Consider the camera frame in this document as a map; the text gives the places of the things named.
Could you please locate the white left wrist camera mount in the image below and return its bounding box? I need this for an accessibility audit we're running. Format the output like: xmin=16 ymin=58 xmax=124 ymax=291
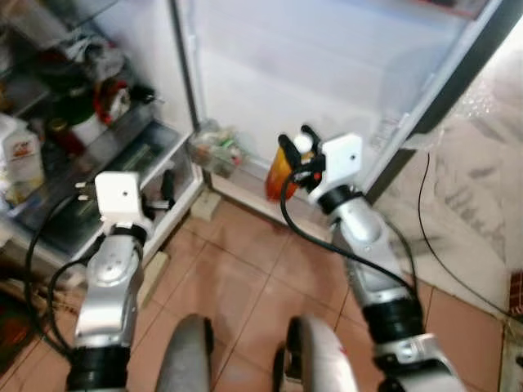
xmin=94 ymin=171 xmax=152 ymax=238

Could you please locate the orange juice bottle white cap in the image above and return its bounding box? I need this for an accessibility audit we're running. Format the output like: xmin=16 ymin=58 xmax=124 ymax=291
xmin=265 ymin=135 xmax=315 ymax=203

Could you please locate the red and white food packet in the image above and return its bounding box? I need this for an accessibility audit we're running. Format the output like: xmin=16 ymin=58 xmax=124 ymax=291
xmin=92 ymin=78 xmax=132 ymax=125

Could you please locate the white fridge body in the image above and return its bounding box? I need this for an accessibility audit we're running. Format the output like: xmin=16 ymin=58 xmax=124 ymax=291
xmin=0 ymin=0 xmax=205 ymax=274

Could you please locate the grey robot right leg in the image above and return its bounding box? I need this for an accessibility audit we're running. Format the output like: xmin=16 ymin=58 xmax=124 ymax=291
xmin=282 ymin=314 xmax=360 ymax=392

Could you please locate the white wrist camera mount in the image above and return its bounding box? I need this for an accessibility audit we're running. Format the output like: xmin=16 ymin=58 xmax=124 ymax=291
xmin=94 ymin=171 xmax=152 ymax=238
xmin=311 ymin=133 xmax=364 ymax=205

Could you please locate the grey robot leg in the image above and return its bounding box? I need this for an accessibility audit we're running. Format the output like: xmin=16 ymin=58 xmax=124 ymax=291
xmin=155 ymin=314 xmax=215 ymax=392
xmin=282 ymin=314 xmax=360 ymax=392

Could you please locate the white fridge door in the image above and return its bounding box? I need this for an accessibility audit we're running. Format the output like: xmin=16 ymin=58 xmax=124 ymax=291
xmin=172 ymin=0 xmax=523 ymax=225

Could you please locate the wooden block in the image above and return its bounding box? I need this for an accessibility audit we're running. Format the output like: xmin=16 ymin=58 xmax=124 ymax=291
xmin=139 ymin=249 xmax=168 ymax=307
xmin=190 ymin=192 xmax=223 ymax=221

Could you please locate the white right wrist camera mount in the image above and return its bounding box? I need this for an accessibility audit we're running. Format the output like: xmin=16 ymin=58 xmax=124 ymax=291
xmin=311 ymin=133 xmax=364 ymax=205

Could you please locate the grey robot left leg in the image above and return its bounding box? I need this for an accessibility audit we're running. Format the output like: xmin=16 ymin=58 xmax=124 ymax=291
xmin=155 ymin=314 xmax=215 ymax=392

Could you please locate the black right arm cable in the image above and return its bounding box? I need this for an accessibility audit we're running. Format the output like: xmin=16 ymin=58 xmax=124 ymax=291
xmin=279 ymin=171 xmax=418 ymax=295

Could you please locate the thin black power cable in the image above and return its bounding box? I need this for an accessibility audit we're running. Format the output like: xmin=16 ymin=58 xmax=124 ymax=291
xmin=417 ymin=151 xmax=512 ymax=319

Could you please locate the white carton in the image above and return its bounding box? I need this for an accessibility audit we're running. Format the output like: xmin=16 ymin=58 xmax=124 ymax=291
xmin=0 ymin=114 xmax=46 ymax=205

